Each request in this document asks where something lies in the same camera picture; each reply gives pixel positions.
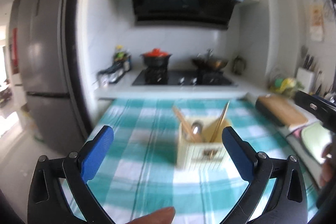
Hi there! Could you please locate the wooden chopstick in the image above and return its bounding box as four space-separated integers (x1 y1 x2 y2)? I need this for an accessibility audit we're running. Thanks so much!
210 101 230 143
172 106 202 143

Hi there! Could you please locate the metal spoon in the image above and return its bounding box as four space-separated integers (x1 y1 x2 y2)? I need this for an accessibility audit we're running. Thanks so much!
191 121 203 135

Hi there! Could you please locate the person's right hand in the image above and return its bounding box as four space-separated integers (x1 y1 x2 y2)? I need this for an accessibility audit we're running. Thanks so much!
319 143 335 187

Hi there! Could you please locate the person's left hand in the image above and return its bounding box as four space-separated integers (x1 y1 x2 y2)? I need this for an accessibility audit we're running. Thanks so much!
127 207 175 224

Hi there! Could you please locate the green cutting board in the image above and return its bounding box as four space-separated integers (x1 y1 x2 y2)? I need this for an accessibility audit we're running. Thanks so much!
301 122 331 165

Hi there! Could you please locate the white knife block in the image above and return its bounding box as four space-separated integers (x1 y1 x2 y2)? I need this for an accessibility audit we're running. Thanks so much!
296 54 315 93

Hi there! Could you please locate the plastic bag with produce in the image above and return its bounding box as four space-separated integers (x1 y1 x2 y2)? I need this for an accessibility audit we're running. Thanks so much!
269 72 305 98

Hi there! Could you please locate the wooden cutting board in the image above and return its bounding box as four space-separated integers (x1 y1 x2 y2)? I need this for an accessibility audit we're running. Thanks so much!
255 95 308 127

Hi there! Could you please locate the cream utensil holder box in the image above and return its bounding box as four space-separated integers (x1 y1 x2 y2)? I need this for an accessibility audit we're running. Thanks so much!
176 116 230 170

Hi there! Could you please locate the teal white checkered tablecloth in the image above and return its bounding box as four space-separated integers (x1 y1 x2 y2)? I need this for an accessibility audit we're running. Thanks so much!
88 99 293 223

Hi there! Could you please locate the spice jar white label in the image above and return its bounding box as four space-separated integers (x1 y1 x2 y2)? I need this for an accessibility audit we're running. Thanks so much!
97 72 109 88

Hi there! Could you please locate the black gas stove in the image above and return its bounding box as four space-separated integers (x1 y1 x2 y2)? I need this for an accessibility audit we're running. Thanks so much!
132 68 237 87

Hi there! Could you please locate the black wok with lid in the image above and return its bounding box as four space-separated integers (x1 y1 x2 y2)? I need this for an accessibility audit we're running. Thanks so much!
191 49 228 72

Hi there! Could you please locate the sauce bottle yellow cap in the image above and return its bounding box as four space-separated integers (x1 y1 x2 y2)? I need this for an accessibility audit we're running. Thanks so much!
113 45 130 71

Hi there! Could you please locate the black pot red lid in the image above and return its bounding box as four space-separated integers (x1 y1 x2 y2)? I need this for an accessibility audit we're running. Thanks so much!
140 48 172 68

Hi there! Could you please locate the black range hood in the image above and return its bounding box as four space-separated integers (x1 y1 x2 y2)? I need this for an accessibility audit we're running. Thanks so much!
131 0 244 30

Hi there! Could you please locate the grey metal refrigerator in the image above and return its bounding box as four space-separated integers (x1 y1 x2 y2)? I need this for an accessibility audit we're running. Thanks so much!
17 0 87 154

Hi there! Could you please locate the hanging wall calendar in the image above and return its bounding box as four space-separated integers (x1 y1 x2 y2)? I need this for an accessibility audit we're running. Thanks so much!
309 2 324 42

